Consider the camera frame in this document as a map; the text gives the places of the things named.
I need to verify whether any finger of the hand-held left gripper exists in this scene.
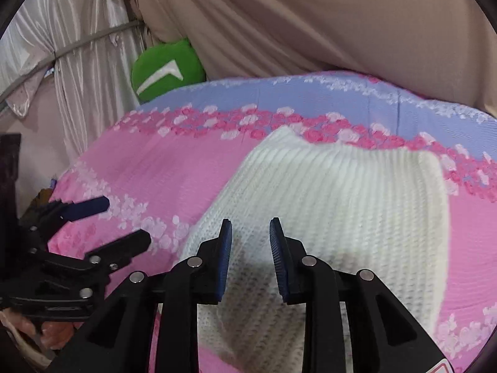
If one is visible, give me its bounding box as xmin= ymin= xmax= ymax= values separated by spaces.
xmin=43 ymin=229 xmax=152 ymax=278
xmin=23 ymin=196 xmax=111 ymax=242

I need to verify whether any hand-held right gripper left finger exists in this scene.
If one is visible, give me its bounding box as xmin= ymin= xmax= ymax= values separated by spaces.
xmin=47 ymin=219 xmax=234 ymax=373

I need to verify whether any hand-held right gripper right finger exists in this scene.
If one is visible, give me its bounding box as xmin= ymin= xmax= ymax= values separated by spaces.
xmin=269 ymin=218 xmax=451 ymax=373

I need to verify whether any white knit striped sweater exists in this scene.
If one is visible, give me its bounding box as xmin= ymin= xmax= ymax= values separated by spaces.
xmin=180 ymin=124 xmax=453 ymax=373

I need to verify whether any person's left hand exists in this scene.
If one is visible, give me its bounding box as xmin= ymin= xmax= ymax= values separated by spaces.
xmin=0 ymin=311 xmax=76 ymax=352

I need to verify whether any brown object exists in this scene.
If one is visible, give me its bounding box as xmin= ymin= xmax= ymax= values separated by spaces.
xmin=29 ymin=187 xmax=59 ymax=218

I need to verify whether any dark furniture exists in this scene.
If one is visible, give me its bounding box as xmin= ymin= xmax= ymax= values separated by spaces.
xmin=0 ymin=133 xmax=22 ymax=242

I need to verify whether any pink and blue floral blanket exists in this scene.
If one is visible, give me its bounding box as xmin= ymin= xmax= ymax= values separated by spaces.
xmin=47 ymin=71 xmax=497 ymax=373

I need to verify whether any white satin curtain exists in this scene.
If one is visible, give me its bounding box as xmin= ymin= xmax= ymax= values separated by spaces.
xmin=0 ymin=0 xmax=150 ymax=160

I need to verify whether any green pillow with white mark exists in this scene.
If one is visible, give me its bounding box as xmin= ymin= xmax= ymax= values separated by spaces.
xmin=131 ymin=38 xmax=206 ymax=105

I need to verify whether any beige curtain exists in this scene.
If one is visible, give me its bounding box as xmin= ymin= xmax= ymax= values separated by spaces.
xmin=124 ymin=0 xmax=497 ymax=115

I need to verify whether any grey curtain cord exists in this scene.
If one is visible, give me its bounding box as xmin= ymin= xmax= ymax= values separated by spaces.
xmin=0 ymin=19 xmax=142 ymax=104

